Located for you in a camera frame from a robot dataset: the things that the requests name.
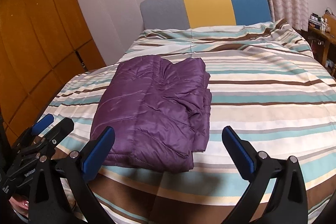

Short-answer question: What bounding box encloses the dark small box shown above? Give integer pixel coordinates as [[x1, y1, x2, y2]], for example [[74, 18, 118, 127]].
[[308, 13, 325, 30]]

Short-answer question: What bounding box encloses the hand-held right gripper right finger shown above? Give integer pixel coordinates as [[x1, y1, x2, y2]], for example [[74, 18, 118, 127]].
[[222, 126, 309, 224]]

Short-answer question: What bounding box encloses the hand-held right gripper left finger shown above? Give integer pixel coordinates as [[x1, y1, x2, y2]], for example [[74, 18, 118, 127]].
[[28, 126, 116, 224]]

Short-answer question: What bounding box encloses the person's left hand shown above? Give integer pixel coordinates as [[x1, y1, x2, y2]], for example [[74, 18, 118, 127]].
[[9, 196, 30, 214]]

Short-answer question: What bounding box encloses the striped bed cover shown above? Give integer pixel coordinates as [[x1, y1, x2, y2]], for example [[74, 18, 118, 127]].
[[16, 18, 336, 224]]

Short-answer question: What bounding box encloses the grey yellow blue headboard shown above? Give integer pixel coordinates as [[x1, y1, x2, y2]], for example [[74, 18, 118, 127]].
[[140, 0, 272, 30]]

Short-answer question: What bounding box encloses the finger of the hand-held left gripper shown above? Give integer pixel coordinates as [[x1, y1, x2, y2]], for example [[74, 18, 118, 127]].
[[34, 117, 75, 159], [12, 114, 55, 153]]

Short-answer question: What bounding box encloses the wooden wardrobe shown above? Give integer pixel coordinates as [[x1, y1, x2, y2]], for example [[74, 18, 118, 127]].
[[0, 0, 107, 146]]

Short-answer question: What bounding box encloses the purple down jacket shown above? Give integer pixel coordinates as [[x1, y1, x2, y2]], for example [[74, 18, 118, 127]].
[[90, 55, 213, 172]]

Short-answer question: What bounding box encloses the wooden bedside table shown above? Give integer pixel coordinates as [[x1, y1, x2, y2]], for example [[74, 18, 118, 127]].
[[306, 25, 336, 68]]

